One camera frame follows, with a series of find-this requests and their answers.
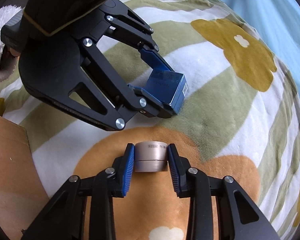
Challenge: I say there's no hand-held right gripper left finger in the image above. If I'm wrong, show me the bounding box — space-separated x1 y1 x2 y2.
21 144 136 240

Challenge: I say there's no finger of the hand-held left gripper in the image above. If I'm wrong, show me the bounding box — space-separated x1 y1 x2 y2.
67 38 178 132
97 0 177 73

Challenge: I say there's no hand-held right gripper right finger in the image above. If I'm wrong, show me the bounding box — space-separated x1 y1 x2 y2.
167 144 282 240

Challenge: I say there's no small dark blue box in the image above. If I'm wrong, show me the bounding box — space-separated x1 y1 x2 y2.
146 70 188 113

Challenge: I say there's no small beige jar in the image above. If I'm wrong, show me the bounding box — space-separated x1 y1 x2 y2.
134 141 169 173

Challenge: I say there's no cardboard box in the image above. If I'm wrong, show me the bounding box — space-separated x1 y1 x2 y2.
0 111 49 240

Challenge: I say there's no striped flower print blanket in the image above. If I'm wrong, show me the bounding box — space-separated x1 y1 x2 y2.
0 0 300 240

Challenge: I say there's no light blue sheet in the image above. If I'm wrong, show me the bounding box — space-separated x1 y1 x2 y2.
212 0 300 110

